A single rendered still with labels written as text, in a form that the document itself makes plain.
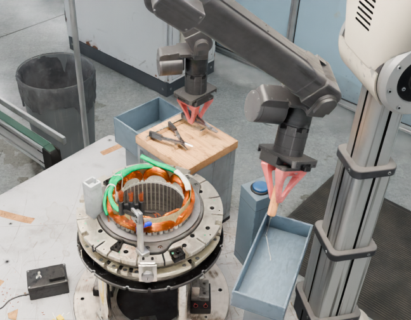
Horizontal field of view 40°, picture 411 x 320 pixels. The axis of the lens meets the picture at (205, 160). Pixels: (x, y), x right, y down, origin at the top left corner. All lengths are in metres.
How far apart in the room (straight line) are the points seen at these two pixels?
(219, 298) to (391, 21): 0.79
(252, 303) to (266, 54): 0.51
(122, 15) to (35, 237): 2.30
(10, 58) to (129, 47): 0.94
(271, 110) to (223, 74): 3.01
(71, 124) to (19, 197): 1.13
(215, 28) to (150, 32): 2.79
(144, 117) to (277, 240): 0.60
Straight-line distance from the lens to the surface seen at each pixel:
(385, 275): 2.72
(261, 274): 1.22
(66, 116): 2.84
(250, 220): 1.44
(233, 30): 0.81
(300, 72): 0.93
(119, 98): 3.72
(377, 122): 1.24
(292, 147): 1.04
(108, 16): 3.85
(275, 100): 0.98
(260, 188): 1.39
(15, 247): 1.65
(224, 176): 1.55
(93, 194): 1.19
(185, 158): 1.44
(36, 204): 1.77
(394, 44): 1.08
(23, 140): 2.11
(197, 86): 1.44
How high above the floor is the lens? 1.94
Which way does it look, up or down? 38 degrees down
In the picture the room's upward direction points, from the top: 3 degrees clockwise
